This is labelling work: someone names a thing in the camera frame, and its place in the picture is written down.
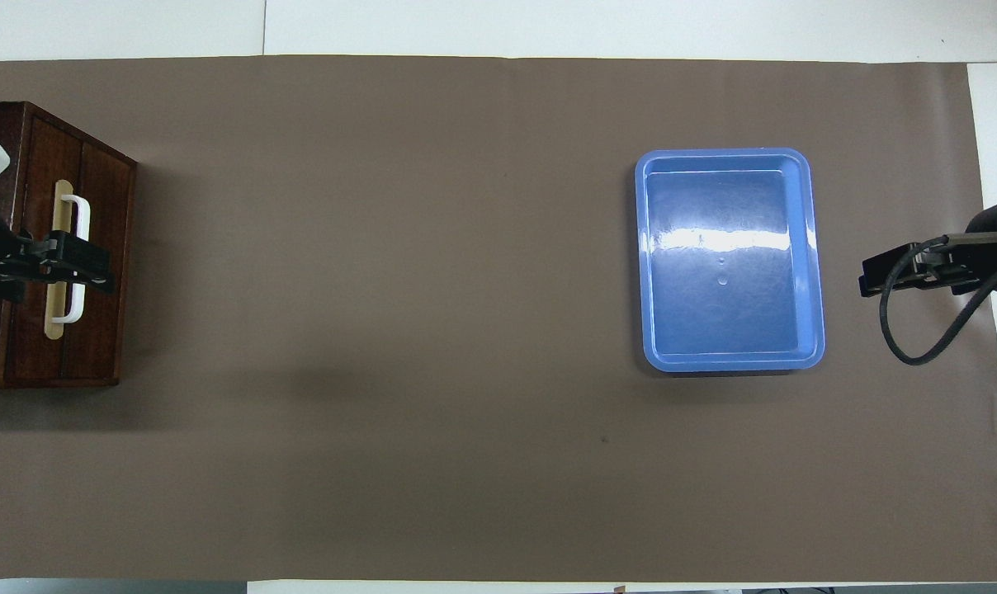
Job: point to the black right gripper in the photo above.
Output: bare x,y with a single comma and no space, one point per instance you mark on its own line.
952,268

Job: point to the blue plastic tray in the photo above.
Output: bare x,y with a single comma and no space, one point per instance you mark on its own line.
730,313

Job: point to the brown paper table mat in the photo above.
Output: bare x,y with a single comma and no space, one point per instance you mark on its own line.
432,330

